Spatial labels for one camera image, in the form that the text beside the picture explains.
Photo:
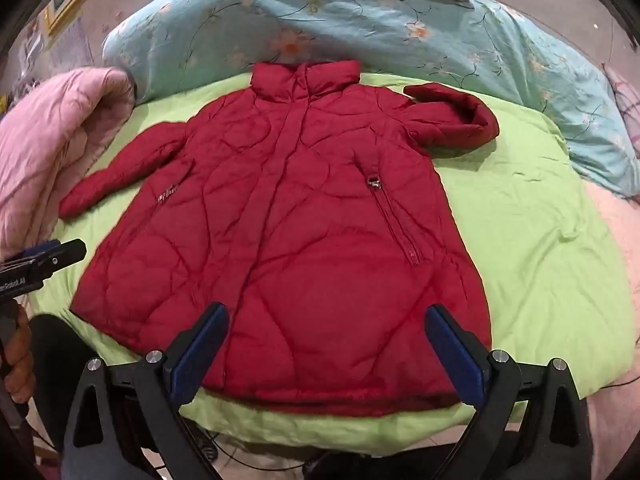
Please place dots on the green bed sheet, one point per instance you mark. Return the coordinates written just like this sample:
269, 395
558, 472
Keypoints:
530, 220

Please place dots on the person's left hand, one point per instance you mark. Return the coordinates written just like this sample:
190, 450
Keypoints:
20, 360

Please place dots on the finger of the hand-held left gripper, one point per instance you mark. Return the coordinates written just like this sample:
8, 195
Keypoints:
44, 246
67, 254

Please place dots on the red padded jacket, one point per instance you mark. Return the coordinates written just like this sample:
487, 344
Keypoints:
300, 240

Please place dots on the purple patterned pillow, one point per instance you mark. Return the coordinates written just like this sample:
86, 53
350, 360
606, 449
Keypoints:
625, 95

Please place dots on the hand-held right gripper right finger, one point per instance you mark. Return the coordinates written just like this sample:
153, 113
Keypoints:
452, 355

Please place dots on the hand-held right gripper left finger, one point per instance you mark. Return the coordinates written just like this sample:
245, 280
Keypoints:
197, 352

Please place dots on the pink quilt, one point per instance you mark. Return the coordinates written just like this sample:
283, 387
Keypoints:
55, 135

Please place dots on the blue floral quilt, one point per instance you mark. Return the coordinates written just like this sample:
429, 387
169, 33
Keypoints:
380, 25

